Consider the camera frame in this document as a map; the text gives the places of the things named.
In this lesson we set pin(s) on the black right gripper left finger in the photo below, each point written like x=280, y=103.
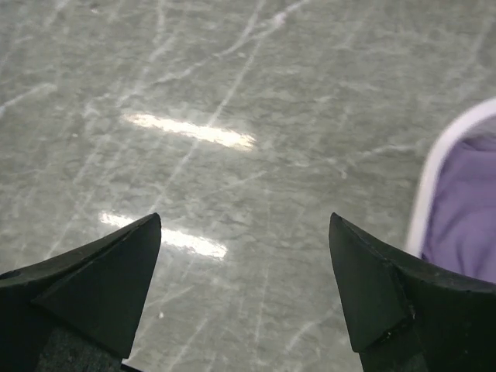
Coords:
x=80, y=310

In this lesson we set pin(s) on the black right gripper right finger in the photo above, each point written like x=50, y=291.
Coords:
x=403, y=314

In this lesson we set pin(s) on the white perforated plastic basket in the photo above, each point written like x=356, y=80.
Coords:
x=476, y=121

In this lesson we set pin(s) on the purple t shirt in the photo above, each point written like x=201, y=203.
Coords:
x=461, y=231

